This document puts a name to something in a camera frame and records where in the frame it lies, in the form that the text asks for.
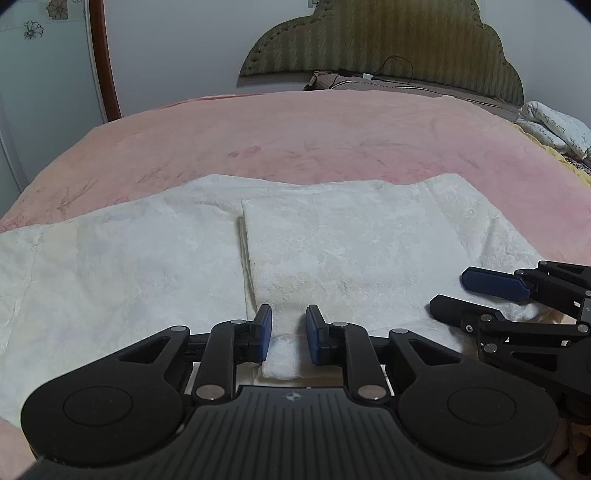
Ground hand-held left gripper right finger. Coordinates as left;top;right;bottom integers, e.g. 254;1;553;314
305;305;465;407

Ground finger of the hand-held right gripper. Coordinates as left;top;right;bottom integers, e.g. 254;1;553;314
462;261;591;319
429;295;591;355

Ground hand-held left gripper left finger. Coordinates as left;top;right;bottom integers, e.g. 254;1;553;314
117;304;274;407

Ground white pants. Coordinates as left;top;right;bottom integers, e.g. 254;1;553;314
0;173;555;428

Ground white printed quilt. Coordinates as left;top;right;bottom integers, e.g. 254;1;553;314
513;100;591;162

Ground pink blanket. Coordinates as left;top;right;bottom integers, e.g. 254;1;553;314
0;90;591;480

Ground brown pillow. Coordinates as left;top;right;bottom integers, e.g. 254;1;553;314
304;70;522;121

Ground olive padded headboard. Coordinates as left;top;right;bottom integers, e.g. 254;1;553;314
239;0;526;106

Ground pale wardrobe doors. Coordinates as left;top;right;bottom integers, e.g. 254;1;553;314
0;0;108;217

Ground black cable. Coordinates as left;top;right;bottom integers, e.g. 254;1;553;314
339;55;444;95

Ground brown wooden frame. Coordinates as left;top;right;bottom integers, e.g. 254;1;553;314
89;0;122;123

